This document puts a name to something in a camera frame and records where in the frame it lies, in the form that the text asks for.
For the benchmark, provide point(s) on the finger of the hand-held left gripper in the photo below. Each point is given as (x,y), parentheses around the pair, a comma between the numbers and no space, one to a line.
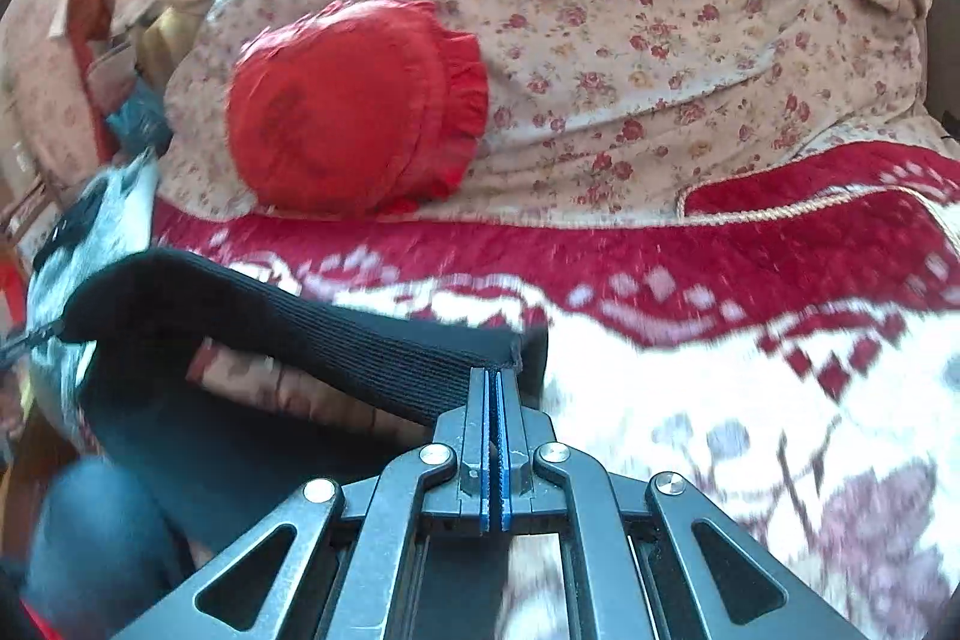
(30,344)

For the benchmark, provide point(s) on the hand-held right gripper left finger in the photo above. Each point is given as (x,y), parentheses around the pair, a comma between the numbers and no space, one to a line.
(484,445)

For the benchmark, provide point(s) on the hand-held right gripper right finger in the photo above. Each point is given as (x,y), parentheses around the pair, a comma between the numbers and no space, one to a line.
(505,445)

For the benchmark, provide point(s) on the black pants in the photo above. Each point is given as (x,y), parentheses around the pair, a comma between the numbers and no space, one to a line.
(300,325)

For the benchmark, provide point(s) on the grey-blue fluffy towel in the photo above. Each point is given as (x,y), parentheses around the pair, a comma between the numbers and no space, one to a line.
(112,220)

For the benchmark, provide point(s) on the teal plastic bag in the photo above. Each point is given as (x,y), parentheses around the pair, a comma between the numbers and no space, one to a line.
(139,119)

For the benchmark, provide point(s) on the red and white floral blanket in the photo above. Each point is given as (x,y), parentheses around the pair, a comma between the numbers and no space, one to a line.
(750,385)

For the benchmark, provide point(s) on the floral cloth cover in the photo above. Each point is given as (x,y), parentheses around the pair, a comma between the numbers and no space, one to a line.
(45,85)

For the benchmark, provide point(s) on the red jacket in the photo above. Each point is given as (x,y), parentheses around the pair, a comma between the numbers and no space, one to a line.
(37,621)

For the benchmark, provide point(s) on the red round ruffled cushion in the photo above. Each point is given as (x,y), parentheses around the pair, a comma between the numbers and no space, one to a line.
(345,108)

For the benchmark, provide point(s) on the floral quilt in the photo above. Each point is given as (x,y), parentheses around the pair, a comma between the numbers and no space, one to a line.
(637,48)

